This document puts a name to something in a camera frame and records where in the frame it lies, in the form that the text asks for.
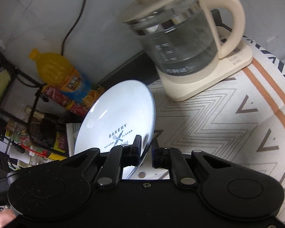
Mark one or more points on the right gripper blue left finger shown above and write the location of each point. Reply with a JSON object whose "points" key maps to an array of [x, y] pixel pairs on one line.
{"points": [[119, 157]]}

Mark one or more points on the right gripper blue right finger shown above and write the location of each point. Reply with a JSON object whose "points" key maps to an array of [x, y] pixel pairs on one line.
{"points": [[174, 161]]}

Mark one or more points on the white plate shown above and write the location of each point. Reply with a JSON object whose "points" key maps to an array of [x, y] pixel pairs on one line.
{"points": [[125, 110]]}

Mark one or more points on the person's left hand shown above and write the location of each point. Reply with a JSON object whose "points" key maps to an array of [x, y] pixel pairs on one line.
{"points": [[6, 217]]}

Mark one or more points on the lower red drink can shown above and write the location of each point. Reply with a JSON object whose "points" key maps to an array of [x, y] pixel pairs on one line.
{"points": [[76, 108]]}

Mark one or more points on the red drink can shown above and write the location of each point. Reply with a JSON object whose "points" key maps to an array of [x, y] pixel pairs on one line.
{"points": [[56, 96], [76, 108]]}

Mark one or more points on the cream kettle base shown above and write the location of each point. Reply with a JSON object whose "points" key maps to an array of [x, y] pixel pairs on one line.
{"points": [[183, 87]]}

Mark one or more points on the dark soy sauce jug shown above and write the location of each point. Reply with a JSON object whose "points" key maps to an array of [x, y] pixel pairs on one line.
{"points": [[48, 130]]}

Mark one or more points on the patterned table cloth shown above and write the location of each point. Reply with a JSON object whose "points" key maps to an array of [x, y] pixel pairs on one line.
{"points": [[241, 119]]}

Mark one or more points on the upper red drink can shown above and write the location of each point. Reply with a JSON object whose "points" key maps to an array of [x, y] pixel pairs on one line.
{"points": [[56, 96]]}

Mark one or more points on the black metal spice rack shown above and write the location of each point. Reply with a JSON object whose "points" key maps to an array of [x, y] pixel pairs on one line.
{"points": [[20, 91]]}

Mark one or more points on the orange juice bottle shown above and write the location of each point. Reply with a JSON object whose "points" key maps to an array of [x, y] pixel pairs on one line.
{"points": [[55, 70]]}

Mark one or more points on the glass kettle with cream handle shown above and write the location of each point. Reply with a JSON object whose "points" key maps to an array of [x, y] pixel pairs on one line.
{"points": [[180, 36]]}

